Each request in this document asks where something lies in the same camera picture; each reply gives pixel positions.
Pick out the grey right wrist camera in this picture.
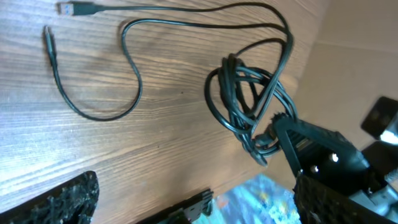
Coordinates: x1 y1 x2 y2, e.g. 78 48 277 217
361 96 397 146

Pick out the black USB-C cable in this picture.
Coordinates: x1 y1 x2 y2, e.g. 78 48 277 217
42 18 299 167

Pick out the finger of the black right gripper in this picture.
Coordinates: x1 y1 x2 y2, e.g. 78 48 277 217
272 113 386 196
137 189 214 224

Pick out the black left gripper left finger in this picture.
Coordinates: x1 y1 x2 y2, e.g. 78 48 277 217
1 170 100 224

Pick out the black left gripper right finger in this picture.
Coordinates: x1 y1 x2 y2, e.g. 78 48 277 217
294 174 394 224

